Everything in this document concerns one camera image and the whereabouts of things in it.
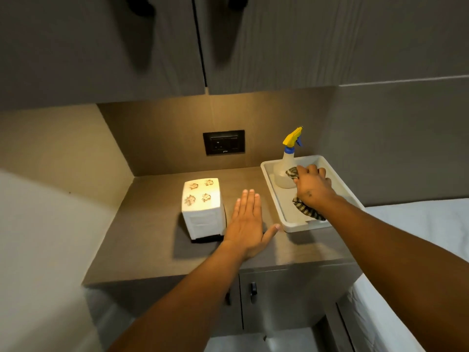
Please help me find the person's left forearm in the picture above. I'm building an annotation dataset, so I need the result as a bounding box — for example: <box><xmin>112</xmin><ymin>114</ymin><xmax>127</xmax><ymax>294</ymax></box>
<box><xmin>106</xmin><ymin>241</ymin><xmax>251</xmax><ymax>352</ymax></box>

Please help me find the striped cleaning cloth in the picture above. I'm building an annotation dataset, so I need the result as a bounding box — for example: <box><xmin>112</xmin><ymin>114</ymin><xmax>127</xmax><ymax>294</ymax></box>
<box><xmin>285</xmin><ymin>166</ymin><xmax>327</xmax><ymax>222</ymax></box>

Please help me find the person's left hand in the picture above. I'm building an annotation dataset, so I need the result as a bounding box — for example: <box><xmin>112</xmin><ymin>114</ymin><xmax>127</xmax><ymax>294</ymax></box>
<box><xmin>221</xmin><ymin>189</ymin><xmax>281</xmax><ymax>261</ymax></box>

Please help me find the person's right forearm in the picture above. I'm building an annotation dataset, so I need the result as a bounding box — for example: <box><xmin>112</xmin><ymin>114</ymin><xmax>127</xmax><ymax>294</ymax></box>
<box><xmin>310</xmin><ymin>194</ymin><xmax>469</xmax><ymax>352</ymax></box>

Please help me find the spray bottle with yellow trigger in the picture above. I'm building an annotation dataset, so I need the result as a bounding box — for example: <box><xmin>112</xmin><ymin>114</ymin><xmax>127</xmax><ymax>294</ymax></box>
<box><xmin>273</xmin><ymin>126</ymin><xmax>305</xmax><ymax>189</ymax></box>

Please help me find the person's right hand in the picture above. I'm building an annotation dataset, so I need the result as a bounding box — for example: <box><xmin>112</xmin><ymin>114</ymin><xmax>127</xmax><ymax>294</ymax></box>
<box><xmin>293</xmin><ymin>164</ymin><xmax>338</xmax><ymax>210</ymax></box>

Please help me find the black wall socket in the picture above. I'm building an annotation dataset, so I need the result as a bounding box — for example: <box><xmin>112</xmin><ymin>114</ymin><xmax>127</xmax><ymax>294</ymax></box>
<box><xmin>203</xmin><ymin>130</ymin><xmax>246</xmax><ymax>156</ymax></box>

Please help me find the white floral tissue box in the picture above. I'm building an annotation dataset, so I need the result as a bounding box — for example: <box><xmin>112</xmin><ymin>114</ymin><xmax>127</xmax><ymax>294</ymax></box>
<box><xmin>181</xmin><ymin>177</ymin><xmax>227</xmax><ymax>243</ymax></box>

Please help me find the grey upper cabinet door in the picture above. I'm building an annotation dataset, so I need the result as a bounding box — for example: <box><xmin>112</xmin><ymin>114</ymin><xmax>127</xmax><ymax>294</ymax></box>
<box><xmin>0</xmin><ymin>0</ymin><xmax>206</xmax><ymax>112</ymax></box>
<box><xmin>193</xmin><ymin>0</ymin><xmax>469</xmax><ymax>96</ymax></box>

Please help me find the white bed mattress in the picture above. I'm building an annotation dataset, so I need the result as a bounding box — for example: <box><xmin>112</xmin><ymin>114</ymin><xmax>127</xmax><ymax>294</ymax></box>
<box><xmin>338</xmin><ymin>197</ymin><xmax>469</xmax><ymax>352</ymax></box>

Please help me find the white plastic tray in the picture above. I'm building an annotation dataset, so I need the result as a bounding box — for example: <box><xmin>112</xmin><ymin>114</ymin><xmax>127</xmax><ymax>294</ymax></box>
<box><xmin>260</xmin><ymin>154</ymin><xmax>366</xmax><ymax>233</ymax></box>

